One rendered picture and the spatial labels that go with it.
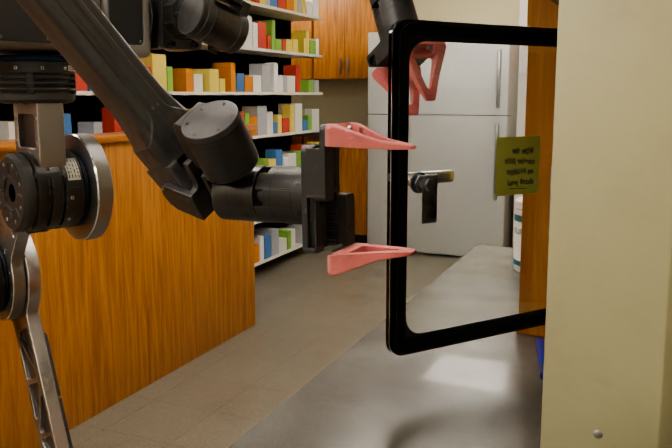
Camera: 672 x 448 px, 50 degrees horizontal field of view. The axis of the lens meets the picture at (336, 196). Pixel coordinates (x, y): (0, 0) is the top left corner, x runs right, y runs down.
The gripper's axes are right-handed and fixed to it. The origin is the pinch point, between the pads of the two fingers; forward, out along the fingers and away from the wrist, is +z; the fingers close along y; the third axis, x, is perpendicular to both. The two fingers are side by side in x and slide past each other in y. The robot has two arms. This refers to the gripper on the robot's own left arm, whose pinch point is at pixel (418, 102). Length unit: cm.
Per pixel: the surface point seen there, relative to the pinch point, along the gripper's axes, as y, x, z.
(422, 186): -5.5, 6.5, 13.1
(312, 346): 284, -95, 11
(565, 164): -23.4, 1.9, 17.5
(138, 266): 244, -6, -36
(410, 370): 12.8, 3.7, 33.1
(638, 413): -18.4, -2.3, 41.8
